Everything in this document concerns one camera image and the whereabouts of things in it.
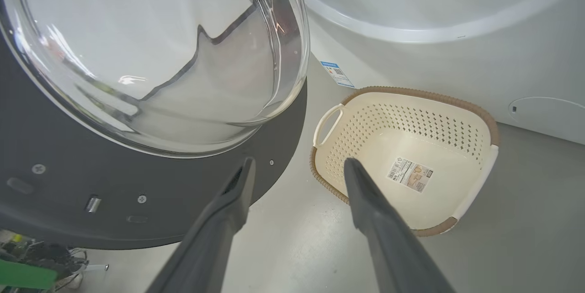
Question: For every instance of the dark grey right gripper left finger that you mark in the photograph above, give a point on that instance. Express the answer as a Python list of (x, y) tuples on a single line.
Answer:
[(215, 238)]

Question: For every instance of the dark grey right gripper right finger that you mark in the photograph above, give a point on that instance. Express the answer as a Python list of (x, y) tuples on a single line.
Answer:
[(388, 242)]

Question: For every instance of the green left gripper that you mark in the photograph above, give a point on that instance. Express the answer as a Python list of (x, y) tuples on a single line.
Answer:
[(25, 275)]

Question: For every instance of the dark round washing machine door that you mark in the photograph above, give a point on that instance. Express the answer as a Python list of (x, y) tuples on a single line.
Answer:
[(68, 192)]

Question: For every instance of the cream perforated laundry basket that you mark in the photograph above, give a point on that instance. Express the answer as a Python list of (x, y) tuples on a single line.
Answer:
[(438, 146)]

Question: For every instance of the white washing machine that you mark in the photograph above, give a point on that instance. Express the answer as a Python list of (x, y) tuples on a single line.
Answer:
[(457, 55)]

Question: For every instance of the white barcode sticker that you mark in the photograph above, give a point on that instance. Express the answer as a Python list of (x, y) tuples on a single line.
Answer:
[(410, 175)]

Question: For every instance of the blue energy label sticker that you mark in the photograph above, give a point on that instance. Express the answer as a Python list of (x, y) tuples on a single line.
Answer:
[(337, 74)]

